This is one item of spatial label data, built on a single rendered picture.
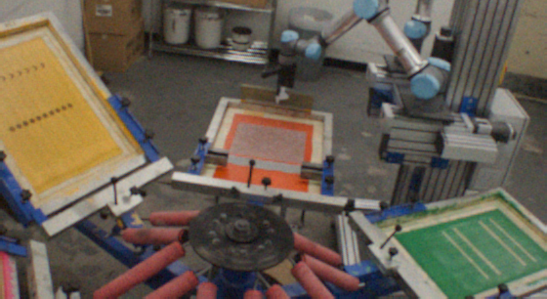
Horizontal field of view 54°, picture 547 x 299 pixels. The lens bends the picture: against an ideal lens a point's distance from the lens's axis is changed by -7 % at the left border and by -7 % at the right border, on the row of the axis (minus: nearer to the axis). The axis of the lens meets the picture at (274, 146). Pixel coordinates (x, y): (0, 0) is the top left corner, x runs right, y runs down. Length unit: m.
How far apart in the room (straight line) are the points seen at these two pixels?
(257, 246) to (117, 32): 4.11
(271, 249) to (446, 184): 1.69
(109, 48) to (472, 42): 3.73
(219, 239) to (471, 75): 1.65
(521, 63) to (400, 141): 4.04
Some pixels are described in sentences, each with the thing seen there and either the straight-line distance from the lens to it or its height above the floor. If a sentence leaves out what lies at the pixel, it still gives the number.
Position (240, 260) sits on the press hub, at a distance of 1.53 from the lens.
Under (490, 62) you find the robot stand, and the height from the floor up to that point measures 1.47.
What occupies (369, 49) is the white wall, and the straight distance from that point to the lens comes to 6.16.
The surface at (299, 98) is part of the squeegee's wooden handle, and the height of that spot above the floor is 1.13.
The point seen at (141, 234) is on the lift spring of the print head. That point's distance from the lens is 1.82.
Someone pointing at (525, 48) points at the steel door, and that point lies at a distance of 6.53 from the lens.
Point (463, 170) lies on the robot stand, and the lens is 3.09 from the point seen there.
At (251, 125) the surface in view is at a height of 0.95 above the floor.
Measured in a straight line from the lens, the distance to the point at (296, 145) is 2.74.
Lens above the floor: 2.34
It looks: 31 degrees down
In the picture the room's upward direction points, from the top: 8 degrees clockwise
